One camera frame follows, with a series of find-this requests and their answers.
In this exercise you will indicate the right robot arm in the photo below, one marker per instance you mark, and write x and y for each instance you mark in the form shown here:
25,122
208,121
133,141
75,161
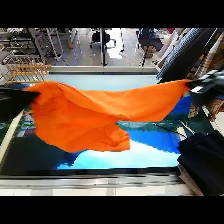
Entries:
208,86

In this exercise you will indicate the black garment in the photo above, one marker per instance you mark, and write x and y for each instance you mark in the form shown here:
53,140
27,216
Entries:
205,163

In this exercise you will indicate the orange garment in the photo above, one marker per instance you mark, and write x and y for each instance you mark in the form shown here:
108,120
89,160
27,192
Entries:
83,113

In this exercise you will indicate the grey checked garment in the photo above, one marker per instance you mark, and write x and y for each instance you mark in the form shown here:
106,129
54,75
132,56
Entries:
181,56

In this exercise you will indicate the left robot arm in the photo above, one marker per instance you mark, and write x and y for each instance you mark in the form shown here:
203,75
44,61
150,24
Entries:
15,103

